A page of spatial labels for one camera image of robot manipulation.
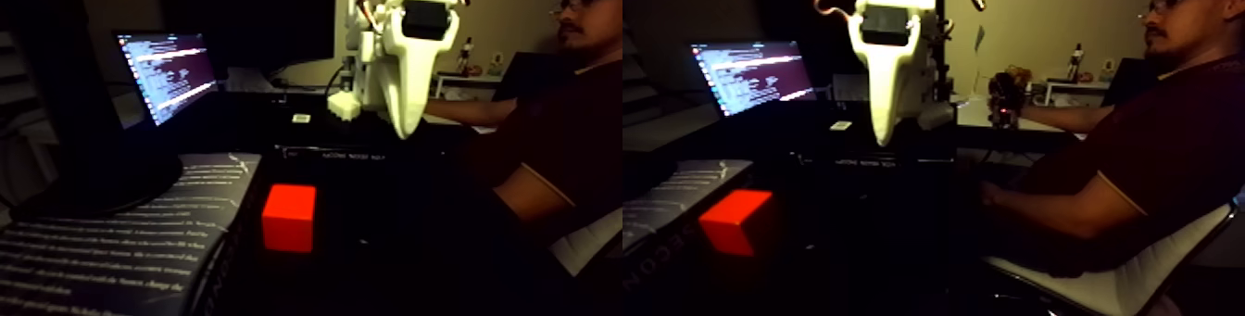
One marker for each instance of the large dark monitor round stand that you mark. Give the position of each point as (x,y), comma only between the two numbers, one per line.
(68,84)

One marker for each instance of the red cube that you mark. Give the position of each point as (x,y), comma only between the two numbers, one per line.
(289,219)

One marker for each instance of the laptop with lit screen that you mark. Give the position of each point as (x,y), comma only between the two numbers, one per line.
(170,70)

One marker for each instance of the white side table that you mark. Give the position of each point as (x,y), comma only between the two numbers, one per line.
(467,81)

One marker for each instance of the small white label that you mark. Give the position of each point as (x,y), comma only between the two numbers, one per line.
(301,118)

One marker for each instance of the black platform with white lettering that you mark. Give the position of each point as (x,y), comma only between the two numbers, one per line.
(336,152)

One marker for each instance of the black box with white text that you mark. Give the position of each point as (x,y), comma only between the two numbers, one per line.
(97,259)

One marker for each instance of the dark leader arm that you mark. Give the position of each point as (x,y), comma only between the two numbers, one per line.
(1002,99)

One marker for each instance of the small dark figurine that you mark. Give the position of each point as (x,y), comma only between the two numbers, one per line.
(465,60)

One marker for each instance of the black flat monitor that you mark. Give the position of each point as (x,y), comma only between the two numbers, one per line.
(253,16)

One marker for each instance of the person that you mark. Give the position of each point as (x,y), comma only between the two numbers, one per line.
(574,113)

